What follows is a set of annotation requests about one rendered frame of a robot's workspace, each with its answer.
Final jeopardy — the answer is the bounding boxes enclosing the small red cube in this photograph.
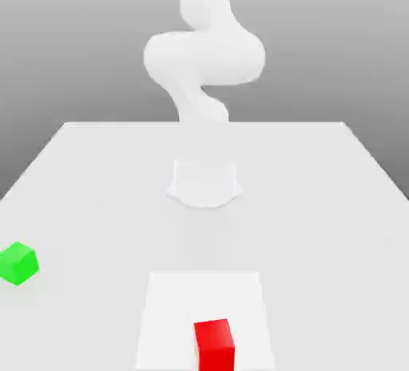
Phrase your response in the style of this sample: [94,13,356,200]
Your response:
[193,318,236,371]

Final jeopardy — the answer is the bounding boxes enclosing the small green cube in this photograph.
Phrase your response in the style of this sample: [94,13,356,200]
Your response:
[0,241,40,287]

